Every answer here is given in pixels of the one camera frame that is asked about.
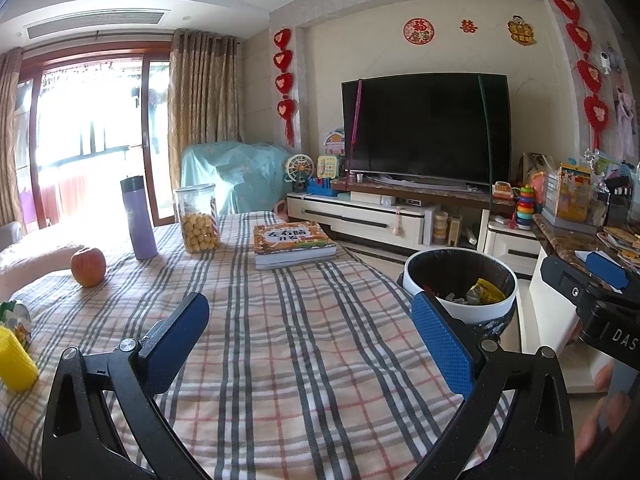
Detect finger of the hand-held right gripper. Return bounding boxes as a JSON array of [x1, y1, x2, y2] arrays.
[[586, 251, 630, 292], [542, 255, 601, 306]]

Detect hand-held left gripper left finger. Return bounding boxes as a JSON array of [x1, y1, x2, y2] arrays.
[[41, 291, 211, 480]]

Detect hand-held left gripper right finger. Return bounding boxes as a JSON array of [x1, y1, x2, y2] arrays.
[[411, 290, 576, 480]]

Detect yellow snack bag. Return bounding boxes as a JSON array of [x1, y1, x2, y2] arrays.
[[466, 279, 505, 305]]

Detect white trash bin black liner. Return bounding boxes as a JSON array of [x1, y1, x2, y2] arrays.
[[397, 249, 516, 341]]

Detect person's right hand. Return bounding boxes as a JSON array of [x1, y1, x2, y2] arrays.
[[574, 362, 633, 463]]

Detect marble side counter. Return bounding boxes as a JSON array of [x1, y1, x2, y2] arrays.
[[531, 212, 640, 291]]

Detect stacking rings toy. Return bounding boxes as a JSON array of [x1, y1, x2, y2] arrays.
[[515, 185, 537, 231]]

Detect colourful picture box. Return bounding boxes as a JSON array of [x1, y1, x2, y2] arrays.
[[542, 162, 593, 226]]

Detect tan shopping bag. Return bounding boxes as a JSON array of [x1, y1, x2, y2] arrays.
[[517, 152, 556, 196]]

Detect red apple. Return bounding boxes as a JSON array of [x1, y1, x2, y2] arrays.
[[70, 246, 107, 288]]

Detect clear cookie jar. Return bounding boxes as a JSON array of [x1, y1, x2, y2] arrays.
[[174, 183, 222, 254]]

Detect purple water bottle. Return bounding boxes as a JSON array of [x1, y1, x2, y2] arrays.
[[120, 176, 159, 261]]

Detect plaid blanket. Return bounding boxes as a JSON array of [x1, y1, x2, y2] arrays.
[[0, 210, 516, 480]]

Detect colourful flat box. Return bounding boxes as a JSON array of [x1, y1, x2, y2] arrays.
[[252, 221, 338, 271]]

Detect white television cabinet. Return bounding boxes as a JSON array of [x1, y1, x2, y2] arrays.
[[286, 180, 543, 281]]

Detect printed drink can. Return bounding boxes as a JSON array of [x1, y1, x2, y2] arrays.
[[0, 300, 32, 348]]

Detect light pink sofa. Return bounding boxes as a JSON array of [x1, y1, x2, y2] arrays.
[[0, 220, 76, 301]]

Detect teal covered furniture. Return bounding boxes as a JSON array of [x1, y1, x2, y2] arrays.
[[180, 141, 301, 216]]

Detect red heart hanging decoration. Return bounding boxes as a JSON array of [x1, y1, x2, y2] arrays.
[[272, 28, 298, 147], [552, 0, 612, 153]]

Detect black television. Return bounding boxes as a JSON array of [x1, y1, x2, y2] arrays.
[[341, 73, 512, 187]]

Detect ferris wheel toy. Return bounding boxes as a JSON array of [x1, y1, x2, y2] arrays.
[[285, 153, 316, 193]]

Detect balcony glass door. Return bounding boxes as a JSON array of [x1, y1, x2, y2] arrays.
[[22, 42, 173, 231]]

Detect colourful toy house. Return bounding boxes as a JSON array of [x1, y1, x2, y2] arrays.
[[324, 129, 347, 157]]

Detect thin pink stick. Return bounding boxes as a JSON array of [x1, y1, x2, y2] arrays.
[[347, 79, 362, 186]]

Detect beige curtain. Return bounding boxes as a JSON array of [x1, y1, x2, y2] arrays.
[[167, 29, 247, 223], [0, 47, 26, 228]]

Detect ceiling air vent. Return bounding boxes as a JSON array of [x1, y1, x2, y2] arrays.
[[27, 10, 163, 38]]

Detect gold figure wall sticker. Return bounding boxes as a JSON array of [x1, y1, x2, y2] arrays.
[[507, 14, 537, 46]]

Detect round red wall sticker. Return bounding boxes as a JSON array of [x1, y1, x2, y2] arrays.
[[403, 17, 435, 46]]

